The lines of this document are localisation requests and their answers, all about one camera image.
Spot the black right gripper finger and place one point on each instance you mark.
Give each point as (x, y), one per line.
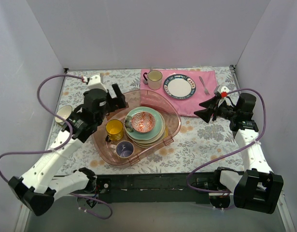
(212, 103)
(206, 114)

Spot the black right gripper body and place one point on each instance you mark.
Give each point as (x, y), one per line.
(216, 109)

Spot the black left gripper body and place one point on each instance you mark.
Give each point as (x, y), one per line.
(117, 100)

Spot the yellow mug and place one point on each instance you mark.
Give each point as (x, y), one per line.
(115, 130)

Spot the orange patterned bowl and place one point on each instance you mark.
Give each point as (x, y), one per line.
(143, 122)

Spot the pink transparent plastic bin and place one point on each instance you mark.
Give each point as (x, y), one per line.
(134, 99)

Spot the cream yellow floral plate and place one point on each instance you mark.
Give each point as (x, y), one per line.
(164, 135)

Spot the green rimmed plate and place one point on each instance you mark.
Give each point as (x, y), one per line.
(129, 116)

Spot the pink mug purple inside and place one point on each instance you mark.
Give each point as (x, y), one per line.
(123, 149)

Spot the pink cream floral plate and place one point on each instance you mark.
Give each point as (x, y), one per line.
(160, 136)

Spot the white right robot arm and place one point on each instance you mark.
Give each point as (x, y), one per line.
(252, 164)

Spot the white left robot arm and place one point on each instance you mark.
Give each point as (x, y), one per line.
(36, 188)

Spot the silver fork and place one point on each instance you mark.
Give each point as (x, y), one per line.
(205, 89)

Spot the floral tablecloth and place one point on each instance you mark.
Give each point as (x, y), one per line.
(195, 144)

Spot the white gold rimmed bowl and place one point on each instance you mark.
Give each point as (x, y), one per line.
(64, 112)

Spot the pink satin cloth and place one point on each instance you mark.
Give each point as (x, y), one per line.
(189, 106)

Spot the blue rimmed white plate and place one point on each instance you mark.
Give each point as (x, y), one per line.
(179, 86)

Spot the cream enamel mug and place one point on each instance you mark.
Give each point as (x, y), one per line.
(154, 79)

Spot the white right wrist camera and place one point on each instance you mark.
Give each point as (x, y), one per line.
(221, 93)

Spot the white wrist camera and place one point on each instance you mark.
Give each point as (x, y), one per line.
(94, 82)
(221, 93)

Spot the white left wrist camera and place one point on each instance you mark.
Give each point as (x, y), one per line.
(94, 82)

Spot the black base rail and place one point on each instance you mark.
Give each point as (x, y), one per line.
(154, 188)

